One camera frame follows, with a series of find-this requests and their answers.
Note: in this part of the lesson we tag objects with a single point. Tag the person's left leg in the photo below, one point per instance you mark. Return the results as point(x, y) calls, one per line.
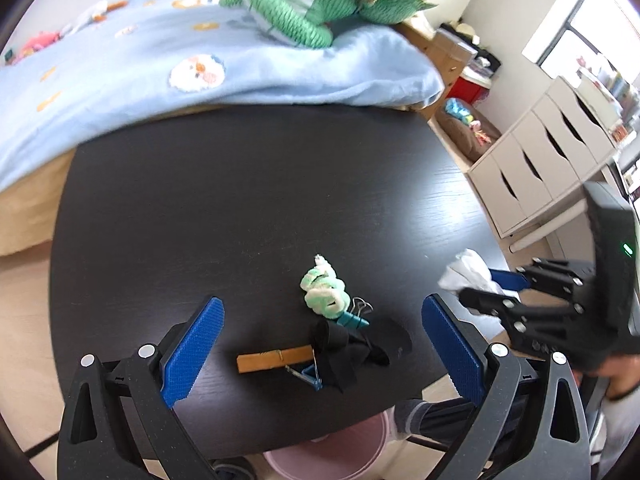
point(235, 469)

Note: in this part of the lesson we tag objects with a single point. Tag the light blue printed blanket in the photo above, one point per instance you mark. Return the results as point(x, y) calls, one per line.
point(150, 60)

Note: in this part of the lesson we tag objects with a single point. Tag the blue binder clip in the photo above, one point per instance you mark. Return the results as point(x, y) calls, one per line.
point(307, 376)

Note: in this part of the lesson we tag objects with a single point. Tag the pink trash bin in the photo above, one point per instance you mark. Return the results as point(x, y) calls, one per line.
point(340, 455)

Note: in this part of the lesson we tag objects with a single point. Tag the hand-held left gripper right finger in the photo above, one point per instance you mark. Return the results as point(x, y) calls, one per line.
point(452, 355)

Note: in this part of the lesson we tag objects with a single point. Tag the black bag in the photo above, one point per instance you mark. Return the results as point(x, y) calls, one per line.
point(482, 57)

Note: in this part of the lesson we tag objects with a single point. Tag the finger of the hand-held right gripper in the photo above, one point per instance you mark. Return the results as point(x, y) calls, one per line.
point(530, 277)
point(505, 310)

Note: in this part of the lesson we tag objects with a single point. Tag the white goose plush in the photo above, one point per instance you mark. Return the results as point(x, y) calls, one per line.
point(92, 12)

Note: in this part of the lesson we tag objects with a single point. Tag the pink plush toy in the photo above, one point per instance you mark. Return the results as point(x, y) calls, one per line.
point(37, 42)

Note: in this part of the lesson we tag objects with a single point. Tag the wooden clothespin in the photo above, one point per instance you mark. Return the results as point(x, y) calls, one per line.
point(272, 360)

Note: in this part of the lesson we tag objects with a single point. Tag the wooden bed frame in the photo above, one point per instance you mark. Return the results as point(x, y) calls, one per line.
point(30, 220)

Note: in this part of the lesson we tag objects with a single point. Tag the white drawer cabinet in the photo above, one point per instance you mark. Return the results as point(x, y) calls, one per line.
point(545, 155)

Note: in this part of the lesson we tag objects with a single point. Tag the brown pet bed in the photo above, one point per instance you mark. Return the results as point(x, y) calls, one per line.
point(467, 135)

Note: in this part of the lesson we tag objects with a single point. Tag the green dragon plush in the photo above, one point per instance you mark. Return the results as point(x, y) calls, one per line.
point(310, 5)

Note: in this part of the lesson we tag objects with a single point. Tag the white tissue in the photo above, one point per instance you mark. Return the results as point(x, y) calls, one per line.
point(465, 270)

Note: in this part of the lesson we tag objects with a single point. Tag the teal binder clip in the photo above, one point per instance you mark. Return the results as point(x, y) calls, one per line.
point(355, 317)

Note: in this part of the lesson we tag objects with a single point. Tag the red cooler box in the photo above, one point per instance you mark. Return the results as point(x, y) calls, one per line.
point(472, 87)

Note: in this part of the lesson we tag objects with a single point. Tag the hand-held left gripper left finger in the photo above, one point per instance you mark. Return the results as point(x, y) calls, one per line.
point(192, 355)

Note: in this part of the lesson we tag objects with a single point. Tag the blue toy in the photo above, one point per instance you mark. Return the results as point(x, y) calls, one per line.
point(455, 107)

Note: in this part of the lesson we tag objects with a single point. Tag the books on cabinet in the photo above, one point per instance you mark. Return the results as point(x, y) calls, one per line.
point(607, 82)

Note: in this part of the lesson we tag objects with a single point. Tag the black sock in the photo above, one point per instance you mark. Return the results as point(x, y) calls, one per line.
point(335, 365)
point(395, 337)

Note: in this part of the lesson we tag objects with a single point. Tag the person's right hand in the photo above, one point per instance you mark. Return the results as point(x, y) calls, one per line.
point(620, 380)

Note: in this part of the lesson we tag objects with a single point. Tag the window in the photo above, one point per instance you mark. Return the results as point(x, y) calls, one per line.
point(590, 35)

